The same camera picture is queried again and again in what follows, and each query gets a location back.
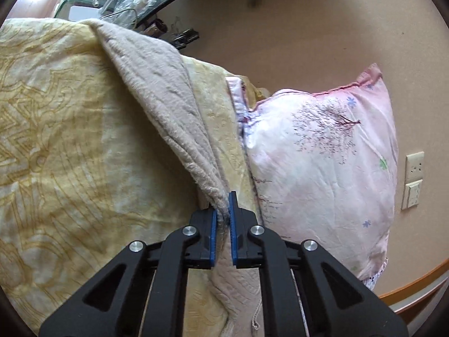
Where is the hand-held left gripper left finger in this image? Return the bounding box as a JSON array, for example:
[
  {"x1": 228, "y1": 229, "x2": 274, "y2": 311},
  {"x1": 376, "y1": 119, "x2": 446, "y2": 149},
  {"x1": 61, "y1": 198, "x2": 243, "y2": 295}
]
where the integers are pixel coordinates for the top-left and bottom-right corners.
[{"x1": 38, "y1": 208, "x2": 220, "y2": 337}]

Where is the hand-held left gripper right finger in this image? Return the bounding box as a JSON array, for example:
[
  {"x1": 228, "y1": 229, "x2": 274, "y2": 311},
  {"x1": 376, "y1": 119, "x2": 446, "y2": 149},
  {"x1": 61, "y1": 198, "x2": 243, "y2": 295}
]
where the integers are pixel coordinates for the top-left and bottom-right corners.
[{"x1": 228, "y1": 191, "x2": 409, "y2": 337}]

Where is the grey cable-knit blanket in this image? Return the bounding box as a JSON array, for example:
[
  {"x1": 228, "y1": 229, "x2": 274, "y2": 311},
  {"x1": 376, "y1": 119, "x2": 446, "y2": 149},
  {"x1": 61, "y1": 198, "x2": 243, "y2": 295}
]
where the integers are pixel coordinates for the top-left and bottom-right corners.
[{"x1": 82, "y1": 18, "x2": 268, "y2": 337}]

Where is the pink floral pillow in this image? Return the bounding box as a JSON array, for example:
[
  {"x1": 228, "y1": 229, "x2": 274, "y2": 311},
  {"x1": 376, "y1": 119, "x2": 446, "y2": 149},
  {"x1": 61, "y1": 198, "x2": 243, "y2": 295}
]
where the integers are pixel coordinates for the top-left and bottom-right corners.
[{"x1": 226, "y1": 63, "x2": 400, "y2": 290}]

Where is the yellow patterned blanket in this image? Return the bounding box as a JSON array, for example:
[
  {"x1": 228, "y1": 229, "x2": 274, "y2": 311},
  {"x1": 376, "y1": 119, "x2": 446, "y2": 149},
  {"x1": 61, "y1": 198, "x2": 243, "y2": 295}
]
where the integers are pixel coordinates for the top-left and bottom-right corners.
[{"x1": 0, "y1": 17, "x2": 263, "y2": 337}]

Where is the white box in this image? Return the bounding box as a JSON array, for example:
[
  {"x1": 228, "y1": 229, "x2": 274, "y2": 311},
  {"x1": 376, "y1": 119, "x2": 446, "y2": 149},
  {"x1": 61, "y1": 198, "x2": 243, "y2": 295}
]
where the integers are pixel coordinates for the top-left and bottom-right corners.
[{"x1": 69, "y1": 5, "x2": 99, "y2": 21}]

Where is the cream wall switch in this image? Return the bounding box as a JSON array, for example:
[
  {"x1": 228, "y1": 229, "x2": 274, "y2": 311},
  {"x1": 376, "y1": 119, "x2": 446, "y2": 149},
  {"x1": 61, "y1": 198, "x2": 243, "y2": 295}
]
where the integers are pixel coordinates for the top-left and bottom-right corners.
[{"x1": 402, "y1": 180, "x2": 424, "y2": 210}]

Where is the cream wall socket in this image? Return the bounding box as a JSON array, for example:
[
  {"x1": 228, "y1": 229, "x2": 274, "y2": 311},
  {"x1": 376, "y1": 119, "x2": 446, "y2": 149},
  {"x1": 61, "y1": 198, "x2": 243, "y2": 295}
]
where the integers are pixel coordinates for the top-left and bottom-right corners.
[{"x1": 406, "y1": 152, "x2": 425, "y2": 185}]

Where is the dark metal table bracket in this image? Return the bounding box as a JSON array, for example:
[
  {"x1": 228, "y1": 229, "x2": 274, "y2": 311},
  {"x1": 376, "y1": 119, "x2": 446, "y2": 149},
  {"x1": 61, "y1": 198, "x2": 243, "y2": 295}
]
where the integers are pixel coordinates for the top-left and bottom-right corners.
[{"x1": 145, "y1": 19, "x2": 200, "y2": 50}]

